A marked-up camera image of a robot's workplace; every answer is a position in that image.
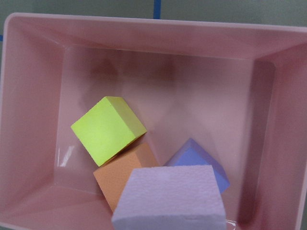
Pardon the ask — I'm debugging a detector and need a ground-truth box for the purple foam block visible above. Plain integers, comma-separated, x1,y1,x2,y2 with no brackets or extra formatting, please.
164,138,230,193

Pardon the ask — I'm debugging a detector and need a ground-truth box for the pink foam block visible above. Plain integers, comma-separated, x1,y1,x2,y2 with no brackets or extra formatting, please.
111,165,226,230

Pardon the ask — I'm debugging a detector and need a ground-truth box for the pink plastic bin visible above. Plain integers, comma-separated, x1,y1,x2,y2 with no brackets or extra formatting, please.
0,13,307,230

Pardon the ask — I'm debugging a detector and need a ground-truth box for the yellow foam block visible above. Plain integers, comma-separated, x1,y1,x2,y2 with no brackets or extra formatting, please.
71,96,147,167

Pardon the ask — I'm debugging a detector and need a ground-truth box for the orange foam block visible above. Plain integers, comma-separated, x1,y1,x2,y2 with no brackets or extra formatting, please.
93,143,158,211

